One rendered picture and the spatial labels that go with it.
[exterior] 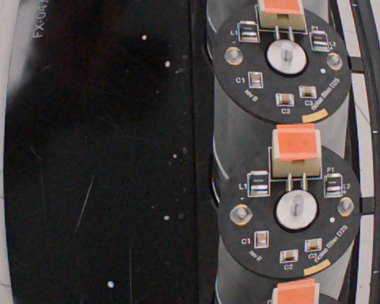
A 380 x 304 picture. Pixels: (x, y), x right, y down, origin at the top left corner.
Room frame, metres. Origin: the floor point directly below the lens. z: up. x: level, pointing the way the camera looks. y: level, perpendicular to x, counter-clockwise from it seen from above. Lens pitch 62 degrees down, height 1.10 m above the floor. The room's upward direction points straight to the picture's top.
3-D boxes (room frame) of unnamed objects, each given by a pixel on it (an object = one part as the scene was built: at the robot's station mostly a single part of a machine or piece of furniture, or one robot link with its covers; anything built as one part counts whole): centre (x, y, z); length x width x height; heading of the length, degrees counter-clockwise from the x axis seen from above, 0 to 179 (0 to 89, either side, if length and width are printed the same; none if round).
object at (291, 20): (0.18, -0.02, 0.82); 0.01 x 0.01 x 0.01; 1
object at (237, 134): (0.17, -0.02, 0.79); 0.02 x 0.02 x 0.05
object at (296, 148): (0.15, -0.02, 0.82); 0.01 x 0.01 x 0.01; 1
